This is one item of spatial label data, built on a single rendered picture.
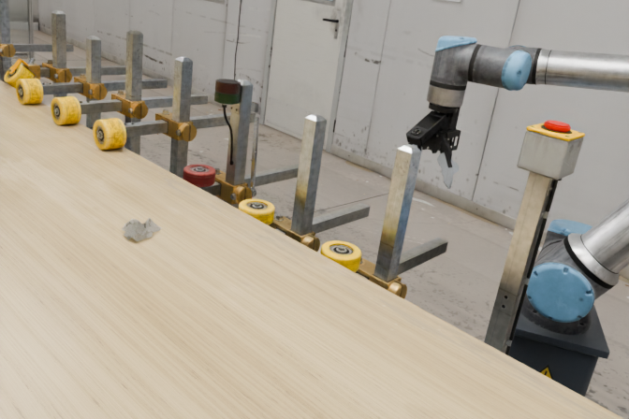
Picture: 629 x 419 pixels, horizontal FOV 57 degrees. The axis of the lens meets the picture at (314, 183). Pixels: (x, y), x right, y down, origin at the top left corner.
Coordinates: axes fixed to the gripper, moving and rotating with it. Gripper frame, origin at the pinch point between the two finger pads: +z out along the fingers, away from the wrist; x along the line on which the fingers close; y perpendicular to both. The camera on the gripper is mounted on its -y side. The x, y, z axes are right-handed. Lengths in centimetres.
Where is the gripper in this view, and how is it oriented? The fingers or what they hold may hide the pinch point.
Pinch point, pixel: (423, 180)
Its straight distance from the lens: 153.7
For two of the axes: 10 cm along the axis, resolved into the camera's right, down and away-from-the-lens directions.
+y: 7.2, -1.4, 6.8
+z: -1.3, 9.3, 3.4
